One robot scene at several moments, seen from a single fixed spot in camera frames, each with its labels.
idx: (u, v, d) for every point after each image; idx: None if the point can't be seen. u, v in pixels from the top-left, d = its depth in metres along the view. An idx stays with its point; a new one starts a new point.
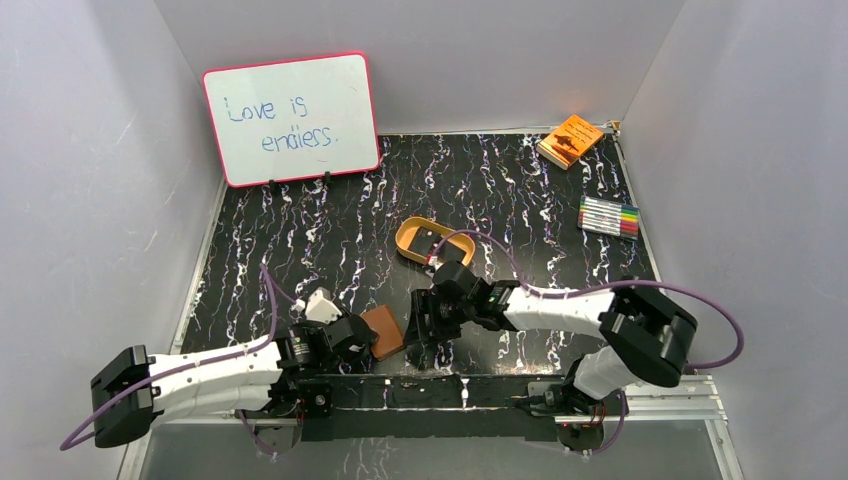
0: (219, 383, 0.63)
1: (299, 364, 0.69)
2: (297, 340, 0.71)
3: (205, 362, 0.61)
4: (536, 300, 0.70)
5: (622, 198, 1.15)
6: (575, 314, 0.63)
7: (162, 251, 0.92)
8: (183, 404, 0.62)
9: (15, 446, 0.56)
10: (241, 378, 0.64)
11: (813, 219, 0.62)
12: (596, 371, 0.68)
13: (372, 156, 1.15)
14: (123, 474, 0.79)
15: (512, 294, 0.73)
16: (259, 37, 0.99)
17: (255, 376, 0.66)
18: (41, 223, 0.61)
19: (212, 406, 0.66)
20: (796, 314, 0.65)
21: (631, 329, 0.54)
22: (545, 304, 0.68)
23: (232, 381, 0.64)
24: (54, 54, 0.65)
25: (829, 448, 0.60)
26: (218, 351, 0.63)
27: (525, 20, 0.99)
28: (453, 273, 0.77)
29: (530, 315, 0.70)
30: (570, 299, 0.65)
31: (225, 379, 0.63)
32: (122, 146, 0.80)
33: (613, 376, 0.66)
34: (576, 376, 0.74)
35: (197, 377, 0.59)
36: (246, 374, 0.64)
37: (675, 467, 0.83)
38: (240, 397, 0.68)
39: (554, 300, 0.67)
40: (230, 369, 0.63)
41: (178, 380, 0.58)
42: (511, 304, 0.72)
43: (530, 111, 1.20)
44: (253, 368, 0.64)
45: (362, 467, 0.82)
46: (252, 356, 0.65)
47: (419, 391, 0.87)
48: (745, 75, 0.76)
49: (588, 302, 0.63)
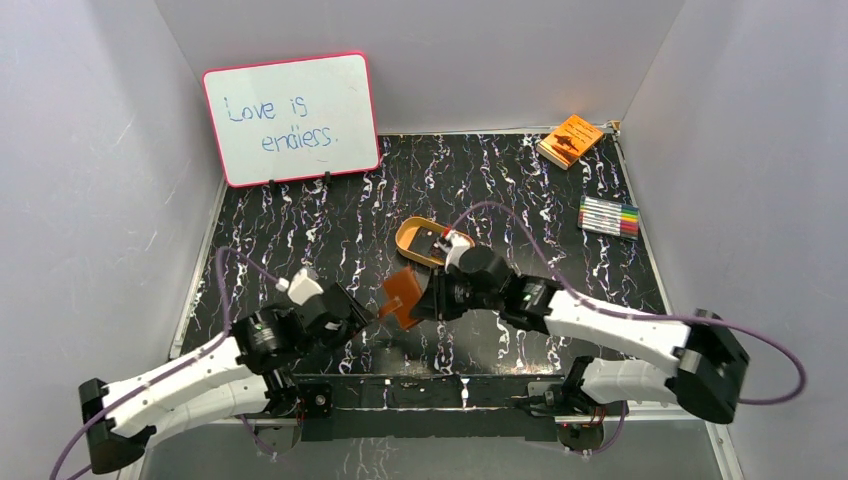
0: (183, 395, 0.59)
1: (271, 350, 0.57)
2: (259, 326, 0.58)
3: (154, 380, 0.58)
4: (588, 314, 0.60)
5: (622, 198, 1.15)
6: (640, 343, 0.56)
7: (162, 251, 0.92)
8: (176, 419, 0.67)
9: (12, 446, 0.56)
10: (206, 384, 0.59)
11: (812, 219, 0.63)
12: (616, 381, 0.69)
13: (372, 156, 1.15)
14: (123, 474, 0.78)
15: (554, 299, 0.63)
16: (259, 37, 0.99)
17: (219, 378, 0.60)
18: (41, 222, 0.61)
19: (209, 415, 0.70)
20: (798, 314, 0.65)
21: (710, 377, 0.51)
22: (597, 321, 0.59)
23: (200, 387, 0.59)
24: (54, 55, 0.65)
25: (829, 447, 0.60)
26: (171, 363, 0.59)
27: (526, 19, 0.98)
28: (488, 262, 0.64)
29: (578, 332, 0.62)
30: (634, 322, 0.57)
31: (185, 391, 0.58)
32: (122, 147, 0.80)
33: (635, 394, 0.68)
34: (585, 380, 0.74)
35: (152, 397, 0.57)
36: (209, 379, 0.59)
37: (678, 467, 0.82)
38: (234, 404, 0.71)
39: (609, 316, 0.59)
40: (187, 379, 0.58)
41: (133, 404, 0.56)
42: (554, 310, 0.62)
43: (531, 110, 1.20)
44: (209, 373, 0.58)
45: (362, 467, 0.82)
46: (206, 360, 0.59)
47: (419, 391, 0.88)
48: (745, 75, 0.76)
49: (656, 332, 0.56)
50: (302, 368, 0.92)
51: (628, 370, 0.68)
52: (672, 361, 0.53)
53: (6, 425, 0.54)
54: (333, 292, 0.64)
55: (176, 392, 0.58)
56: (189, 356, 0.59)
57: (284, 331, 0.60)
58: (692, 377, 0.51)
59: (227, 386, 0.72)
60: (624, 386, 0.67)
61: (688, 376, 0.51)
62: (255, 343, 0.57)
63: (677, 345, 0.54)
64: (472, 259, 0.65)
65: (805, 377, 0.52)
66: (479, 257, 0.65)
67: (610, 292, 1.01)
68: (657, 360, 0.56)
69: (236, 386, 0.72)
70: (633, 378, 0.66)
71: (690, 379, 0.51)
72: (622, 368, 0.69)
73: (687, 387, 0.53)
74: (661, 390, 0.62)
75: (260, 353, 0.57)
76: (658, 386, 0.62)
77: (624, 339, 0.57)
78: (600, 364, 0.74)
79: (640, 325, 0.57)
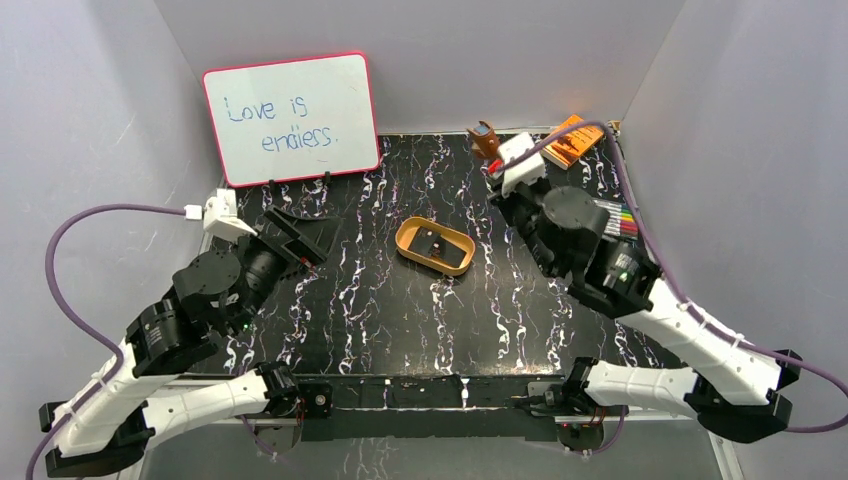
0: (113, 413, 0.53)
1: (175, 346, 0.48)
2: (149, 325, 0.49)
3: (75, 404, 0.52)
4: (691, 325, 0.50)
5: (622, 198, 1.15)
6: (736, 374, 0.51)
7: (162, 251, 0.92)
8: (175, 420, 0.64)
9: (10, 447, 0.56)
10: (126, 398, 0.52)
11: (812, 220, 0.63)
12: (627, 387, 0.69)
13: (372, 156, 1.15)
14: (123, 474, 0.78)
15: (654, 290, 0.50)
16: (259, 37, 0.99)
17: (138, 389, 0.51)
18: (42, 222, 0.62)
19: (208, 416, 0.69)
20: (798, 314, 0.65)
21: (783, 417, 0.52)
22: (702, 338, 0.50)
23: (126, 402, 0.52)
24: (55, 54, 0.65)
25: (830, 447, 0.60)
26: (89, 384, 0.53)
27: (526, 19, 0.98)
28: (591, 216, 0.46)
29: (664, 335, 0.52)
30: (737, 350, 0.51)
31: (107, 411, 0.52)
32: (122, 147, 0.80)
33: (645, 402, 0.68)
34: (592, 383, 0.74)
35: (78, 421, 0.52)
36: (119, 396, 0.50)
37: (678, 468, 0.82)
38: (234, 404, 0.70)
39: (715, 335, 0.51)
40: (98, 401, 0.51)
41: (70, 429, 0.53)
42: (655, 306, 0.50)
43: (530, 110, 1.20)
44: (112, 392, 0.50)
45: (362, 467, 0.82)
46: (110, 382, 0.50)
47: (419, 391, 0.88)
48: (745, 75, 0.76)
49: (751, 366, 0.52)
50: (302, 368, 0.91)
51: (641, 378, 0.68)
52: (761, 402, 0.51)
53: (6, 425, 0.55)
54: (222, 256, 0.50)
55: (96, 414, 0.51)
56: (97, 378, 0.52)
57: (184, 322, 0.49)
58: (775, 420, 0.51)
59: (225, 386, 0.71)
60: (635, 392, 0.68)
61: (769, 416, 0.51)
62: (148, 345, 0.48)
63: (772, 387, 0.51)
64: (568, 210, 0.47)
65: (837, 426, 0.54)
66: (574, 204, 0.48)
67: None
68: (734, 390, 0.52)
69: (235, 386, 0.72)
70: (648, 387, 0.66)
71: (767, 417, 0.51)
72: (634, 374, 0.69)
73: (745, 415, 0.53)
74: (675, 401, 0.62)
75: (152, 358, 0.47)
76: (673, 397, 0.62)
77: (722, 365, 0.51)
78: (607, 369, 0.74)
79: (739, 353, 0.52)
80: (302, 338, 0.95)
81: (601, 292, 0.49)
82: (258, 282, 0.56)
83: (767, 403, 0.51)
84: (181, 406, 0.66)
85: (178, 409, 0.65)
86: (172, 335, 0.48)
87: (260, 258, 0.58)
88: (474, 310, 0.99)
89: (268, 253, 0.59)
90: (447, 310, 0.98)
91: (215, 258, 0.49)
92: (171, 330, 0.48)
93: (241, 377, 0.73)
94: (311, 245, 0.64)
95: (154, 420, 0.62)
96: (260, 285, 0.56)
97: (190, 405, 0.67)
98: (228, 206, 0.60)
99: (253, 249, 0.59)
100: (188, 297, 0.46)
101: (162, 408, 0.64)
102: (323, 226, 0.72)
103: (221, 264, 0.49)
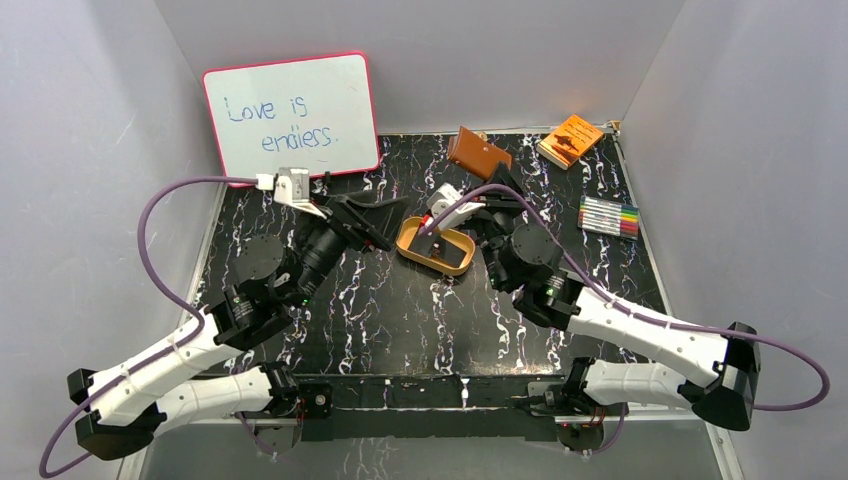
0: (167, 382, 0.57)
1: (245, 325, 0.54)
2: (236, 300, 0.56)
3: (134, 368, 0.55)
4: (621, 318, 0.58)
5: (622, 198, 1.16)
6: (678, 354, 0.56)
7: (162, 251, 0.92)
8: (184, 408, 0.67)
9: (12, 446, 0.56)
10: (189, 368, 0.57)
11: (813, 219, 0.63)
12: (624, 385, 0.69)
13: (372, 156, 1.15)
14: (123, 474, 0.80)
15: (580, 296, 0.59)
16: (258, 37, 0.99)
17: (205, 360, 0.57)
18: (41, 222, 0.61)
19: (213, 409, 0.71)
20: (798, 314, 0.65)
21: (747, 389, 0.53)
22: (635, 327, 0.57)
23: (187, 371, 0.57)
24: (54, 54, 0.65)
25: (833, 446, 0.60)
26: (150, 350, 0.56)
27: (526, 19, 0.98)
28: (545, 252, 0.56)
29: (604, 332, 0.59)
30: (673, 333, 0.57)
31: (168, 379, 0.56)
32: (121, 146, 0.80)
33: (643, 397, 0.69)
34: (590, 382, 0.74)
35: (133, 386, 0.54)
36: (190, 363, 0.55)
37: (678, 468, 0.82)
38: (240, 397, 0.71)
39: (647, 323, 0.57)
40: (166, 366, 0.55)
41: (117, 395, 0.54)
42: (582, 310, 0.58)
43: (531, 110, 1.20)
44: (187, 358, 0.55)
45: (362, 467, 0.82)
46: (184, 348, 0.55)
47: (419, 391, 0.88)
48: (744, 75, 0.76)
49: (695, 344, 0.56)
50: (302, 368, 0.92)
51: (637, 374, 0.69)
52: (712, 376, 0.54)
53: (7, 424, 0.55)
54: (265, 242, 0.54)
55: (157, 380, 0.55)
56: (168, 343, 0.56)
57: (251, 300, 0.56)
58: (732, 394, 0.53)
59: (232, 379, 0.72)
60: (632, 389, 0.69)
61: (728, 393, 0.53)
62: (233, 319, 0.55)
63: (718, 360, 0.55)
64: (531, 246, 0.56)
65: (826, 387, 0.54)
66: (534, 243, 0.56)
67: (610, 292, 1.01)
68: (690, 371, 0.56)
69: (242, 380, 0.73)
70: (647, 382, 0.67)
71: (727, 393, 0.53)
72: (629, 371, 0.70)
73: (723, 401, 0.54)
74: (672, 394, 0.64)
75: (237, 332, 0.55)
76: (670, 390, 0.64)
77: (663, 349, 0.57)
78: (604, 367, 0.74)
79: (677, 334, 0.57)
80: (302, 338, 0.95)
81: (542, 311, 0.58)
82: (317, 263, 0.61)
83: (717, 376, 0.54)
84: (192, 394, 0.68)
85: (188, 397, 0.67)
86: (250, 314, 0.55)
87: (324, 238, 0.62)
88: (474, 310, 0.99)
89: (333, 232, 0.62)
90: (447, 310, 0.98)
91: (261, 243, 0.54)
92: (250, 310, 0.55)
93: (248, 372, 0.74)
94: (377, 233, 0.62)
95: (166, 406, 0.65)
96: (317, 263, 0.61)
97: (200, 393, 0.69)
98: (300, 190, 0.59)
99: (316, 225, 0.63)
100: (245, 284, 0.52)
101: (173, 395, 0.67)
102: (392, 208, 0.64)
103: (264, 249, 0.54)
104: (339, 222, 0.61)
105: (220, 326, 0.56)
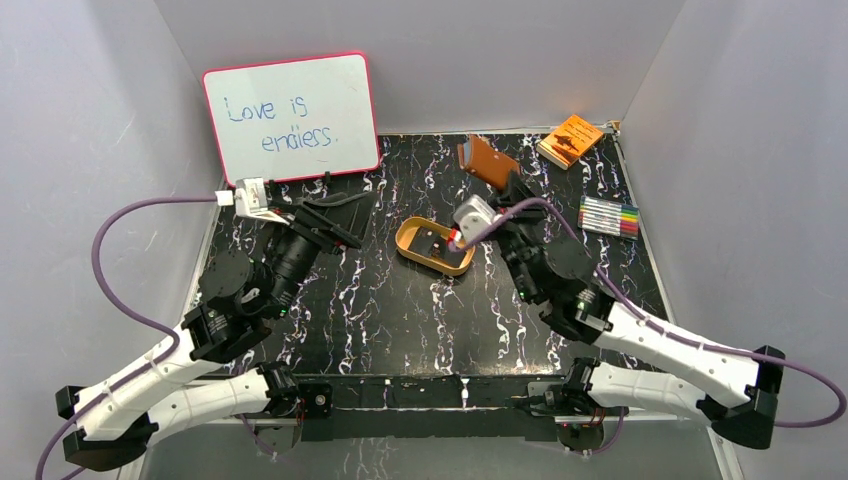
0: (150, 397, 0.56)
1: (222, 339, 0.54)
2: (212, 313, 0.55)
3: (115, 385, 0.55)
4: (653, 337, 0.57)
5: (622, 198, 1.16)
6: (710, 375, 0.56)
7: (162, 251, 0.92)
8: (178, 416, 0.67)
9: (12, 446, 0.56)
10: (170, 382, 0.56)
11: (812, 219, 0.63)
12: (633, 392, 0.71)
13: (372, 156, 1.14)
14: (123, 475, 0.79)
15: (613, 312, 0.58)
16: (259, 37, 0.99)
17: (185, 374, 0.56)
18: (41, 221, 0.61)
19: (208, 414, 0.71)
20: (798, 314, 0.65)
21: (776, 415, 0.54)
22: (668, 348, 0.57)
23: (167, 386, 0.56)
24: (54, 54, 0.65)
25: (833, 447, 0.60)
26: (129, 367, 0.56)
27: (526, 20, 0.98)
28: (578, 267, 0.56)
29: (632, 349, 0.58)
30: (704, 354, 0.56)
31: (149, 395, 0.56)
32: (122, 146, 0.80)
33: (649, 404, 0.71)
34: (596, 385, 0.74)
35: (114, 403, 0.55)
36: (169, 378, 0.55)
37: (678, 468, 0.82)
38: (236, 402, 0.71)
39: (679, 344, 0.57)
40: (144, 383, 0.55)
41: (100, 412, 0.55)
42: (614, 327, 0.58)
43: (531, 110, 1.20)
44: (164, 374, 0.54)
45: (362, 467, 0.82)
46: (161, 364, 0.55)
47: (419, 391, 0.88)
48: (744, 75, 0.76)
49: (727, 366, 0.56)
50: (302, 368, 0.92)
51: (650, 383, 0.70)
52: (743, 399, 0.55)
53: (7, 424, 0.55)
54: (235, 255, 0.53)
55: (136, 396, 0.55)
56: (145, 360, 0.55)
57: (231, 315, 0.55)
58: (762, 417, 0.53)
59: (227, 384, 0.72)
60: (643, 397, 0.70)
61: (759, 417, 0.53)
62: (208, 334, 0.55)
63: (750, 383, 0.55)
64: (564, 261, 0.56)
65: (842, 411, 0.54)
66: (571, 258, 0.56)
67: None
68: (719, 392, 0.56)
69: (238, 384, 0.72)
70: (662, 393, 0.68)
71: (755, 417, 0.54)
72: (640, 379, 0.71)
73: (749, 423, 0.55)
74: (688, 408, 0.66)
75: (211, 347, 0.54)
76: (685, 403, 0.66)
77: (694, 370, 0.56)
78: (610, 371, 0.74)
79: (709, 355, 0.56)
80: (302, 338, 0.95)
81: (570, 324, 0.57)
82: (290, 271, 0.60)
83: (748, 400, 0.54)
84: (185, 402, 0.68)
85: (180, 405, 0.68)
86: (228, 327, 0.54)
87: (296, 245, 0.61)
88: (474, 310, 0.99)
89: (303, 238, 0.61)
90: (447, 310, 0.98)
91: (229, 259, 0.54)
92: (225, 324, 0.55)
93: (244, 375, 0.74)
94: (344, 232, 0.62)
95: (158, 416, 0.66)
96: (291, 271, 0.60)
97: (194, 401, 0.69)
98: (257, 199, 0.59)
99: (285, 234, 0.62)
100: (213, 300, 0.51)
101: (166, 404, 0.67)
102: (358, 204, 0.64)
103: (234, 264, 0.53)
104: (306, 228, 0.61)
105: (196, 341, 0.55)
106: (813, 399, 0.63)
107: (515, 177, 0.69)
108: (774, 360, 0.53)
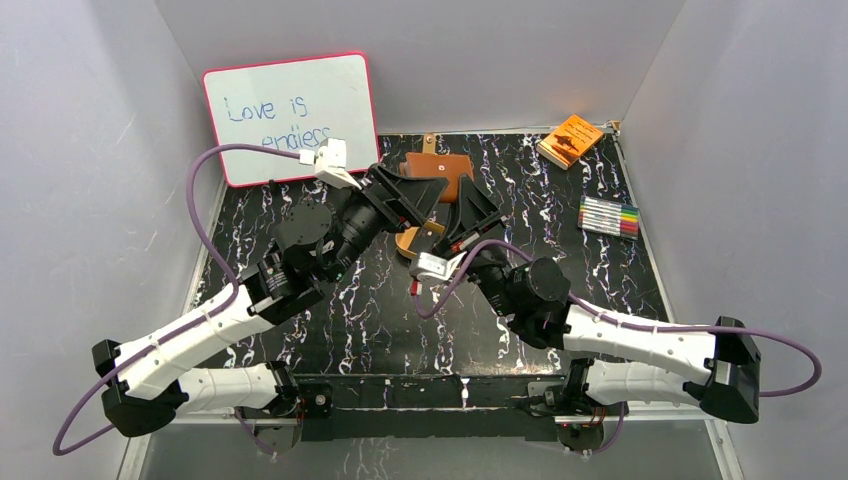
0: (197, 354, 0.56)
1: (279, 296, 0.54)
2: (270, 271, 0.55)
3: (164, 340, 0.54)
4: (611, 330, 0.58)
5: (622, 198, 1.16)
6: (669, 357, 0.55)
7: (162, 251, 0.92)
8: (204, 391, 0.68)
9: (12, 447, 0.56)
10: (219, 340, 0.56)
11: (813, 218, 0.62)
12: (626, 384, 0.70)
13: (372, 156, 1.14)
14: (123, 474, 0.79)
15: (569, 315, 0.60)
16: (259, 37, 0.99)
17: (237, 332, 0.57)
18: (41, 221, 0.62)
19: (223, 399, 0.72)
20: (797, 314, 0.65)
21: (743, 383, 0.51)
22: (620, 336, 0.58)
23: (216, 343, 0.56)
24: (55, 55, 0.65)
25: (835, 447, 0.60)
26: (179, 322, 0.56)
27: (526, 20, 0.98)
28: (557, 288, 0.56)
29: (596, 344, 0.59)
30: (661, 336, 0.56)
31: (197, 351, 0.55)
32: (122, 146, 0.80)
33: (641, 396, 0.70)
34: (592, 385, 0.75)
35: (162, 357, 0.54)
36: (223, 334, 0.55)
37: (678, 467, 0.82)
38: (250, 390, 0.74)
39: (634, 331, 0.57)
40: (196, 336, 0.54)
41: (145, 366, 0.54)
42: (573, 327, 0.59)
43: (531, 110, 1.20)
44: (219, 329, 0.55)
45: (362, 467, 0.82)
46: (216, 318, 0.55)
47: (419, 391, 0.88)
48: (744, 75, 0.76)
49: (685, 344, 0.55)
50: (302, 368, 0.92)
51: (638, 373, 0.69)
52: (704, 373, 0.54)
53: (6, 424, 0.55)
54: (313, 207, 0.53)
55: (187, 350, 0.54)
56: (198, 314, 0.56)
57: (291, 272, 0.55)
58: (724, 387, 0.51)
59: (243, 371, 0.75)
60: (635, 389, 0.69)
61: (723, 388, 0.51)
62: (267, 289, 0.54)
63: (708, 356, 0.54)
64: (546, 281, 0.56)
65: (819, 373, 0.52)
66: (550, 276, 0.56)
67: (610, 293, 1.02)
68: (686, 372, 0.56)
69: (252, 374, 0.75)
70: (653, 385, 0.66)
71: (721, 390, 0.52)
72: (631, 371, 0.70)
73: (722, 399, 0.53)
74: (676, 392, 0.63)
75: (270, 303, 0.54)
76: (672, 388, 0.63)
77: (654, 353, 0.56)
78: (604, 368, 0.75)
79: (665, 337, 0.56)
80: (302, 338, 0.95)
81: (538, 335, 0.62)
82: (356, 236, 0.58)
83: (709, 373, 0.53)
84: (209, 379, 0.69)
85: (206, 381, 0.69)
86: (285, 285, 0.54)
87: (362, 212, 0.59)
88: (474, 310, 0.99)
89: (370, 207, 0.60)
90: (447, 310, 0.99)
91: (307, 209, 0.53)
92: (284, 282, 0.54)
93: (257, 366, 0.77)
94: (410, 206, 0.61)
95: (188, 387, 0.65)
96: (357, 237, 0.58)
97: (217, 380, 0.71)
98: (338, 157, 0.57)
99: (355, 201, 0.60)
100: (290, 250, 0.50)
101: (195, 378, 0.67)
102: (427, 186, 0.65)
103: (316, 215, 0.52)
104: (377, 198, 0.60)
105: (253, 295, 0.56)
106: (813, 400, 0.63)
107: (467, 185, 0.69)
108: (723, 328, 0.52)
